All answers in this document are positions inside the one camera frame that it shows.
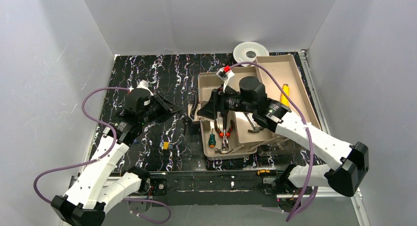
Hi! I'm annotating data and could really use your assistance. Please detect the beige plastic tool box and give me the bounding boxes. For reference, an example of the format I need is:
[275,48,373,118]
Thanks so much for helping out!
[196,55,320,161]

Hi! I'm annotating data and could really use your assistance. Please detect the orange handle pliers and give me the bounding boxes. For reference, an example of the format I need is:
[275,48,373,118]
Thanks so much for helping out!
[280,84,290,107]

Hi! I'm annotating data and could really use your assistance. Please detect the black handle hammer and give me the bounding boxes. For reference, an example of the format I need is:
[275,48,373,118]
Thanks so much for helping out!
[215,113,233,155]
[243,113,264,134]

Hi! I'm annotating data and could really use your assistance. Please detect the red needle nose pliers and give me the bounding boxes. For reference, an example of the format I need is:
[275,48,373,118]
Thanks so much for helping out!
[214,119,235,149]

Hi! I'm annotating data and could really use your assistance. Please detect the green handle screwdriver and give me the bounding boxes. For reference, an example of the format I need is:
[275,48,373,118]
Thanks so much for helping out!
[208,128,216,148]

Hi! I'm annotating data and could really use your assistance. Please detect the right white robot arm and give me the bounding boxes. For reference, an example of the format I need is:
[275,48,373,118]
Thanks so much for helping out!
[197,76,369,197]

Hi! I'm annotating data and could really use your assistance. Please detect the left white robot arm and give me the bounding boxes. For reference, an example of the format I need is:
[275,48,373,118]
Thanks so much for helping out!
[50,88,181,226]

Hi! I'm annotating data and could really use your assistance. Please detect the silver combination wrench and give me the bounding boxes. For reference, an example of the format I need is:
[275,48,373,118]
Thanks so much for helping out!
[188,104,197,120]

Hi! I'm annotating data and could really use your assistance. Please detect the black marble pattern mat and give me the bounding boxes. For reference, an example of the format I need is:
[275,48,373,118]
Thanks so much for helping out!
[84,51,322,173]

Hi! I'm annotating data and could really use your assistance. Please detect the yellow hex key set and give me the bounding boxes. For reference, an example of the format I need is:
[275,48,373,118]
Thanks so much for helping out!
[160,141,173,150]

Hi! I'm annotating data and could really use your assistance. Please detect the white filament spool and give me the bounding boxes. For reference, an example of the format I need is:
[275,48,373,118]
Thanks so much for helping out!
[233,42,269,63]

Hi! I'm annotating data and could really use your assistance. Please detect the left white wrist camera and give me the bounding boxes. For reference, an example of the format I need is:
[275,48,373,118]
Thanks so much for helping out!
[136,80,154,96]

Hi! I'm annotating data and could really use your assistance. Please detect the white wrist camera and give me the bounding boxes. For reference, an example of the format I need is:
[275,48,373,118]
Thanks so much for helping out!
[136,80,154,96]
[216,66,235,92]

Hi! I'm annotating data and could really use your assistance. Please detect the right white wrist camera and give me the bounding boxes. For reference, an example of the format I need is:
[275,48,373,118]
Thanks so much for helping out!
[216,66,235,92]

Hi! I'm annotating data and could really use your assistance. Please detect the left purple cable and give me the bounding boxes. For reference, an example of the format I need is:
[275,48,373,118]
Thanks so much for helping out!
[33,86,172,225]

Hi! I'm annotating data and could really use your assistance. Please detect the purple cable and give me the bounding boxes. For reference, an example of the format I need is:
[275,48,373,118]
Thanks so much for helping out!
[33,86,172,225]
[225,62,318,223]

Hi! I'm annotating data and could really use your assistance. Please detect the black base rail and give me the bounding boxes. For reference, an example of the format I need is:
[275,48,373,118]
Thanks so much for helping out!
[150,170,278,207]

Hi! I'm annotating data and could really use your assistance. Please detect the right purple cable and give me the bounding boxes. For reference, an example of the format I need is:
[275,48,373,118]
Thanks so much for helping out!
[225,62,318,223]

